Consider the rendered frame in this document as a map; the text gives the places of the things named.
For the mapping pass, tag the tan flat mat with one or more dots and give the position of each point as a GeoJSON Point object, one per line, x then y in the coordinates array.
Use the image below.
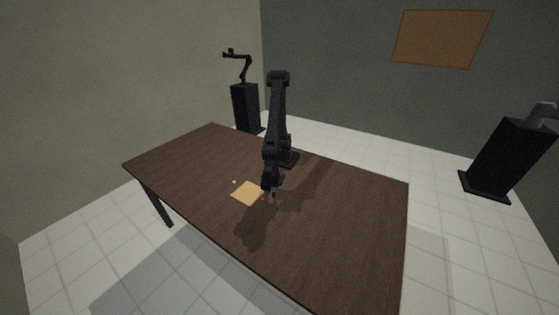
{"type": "Point", "coordinates": [248, 193]}

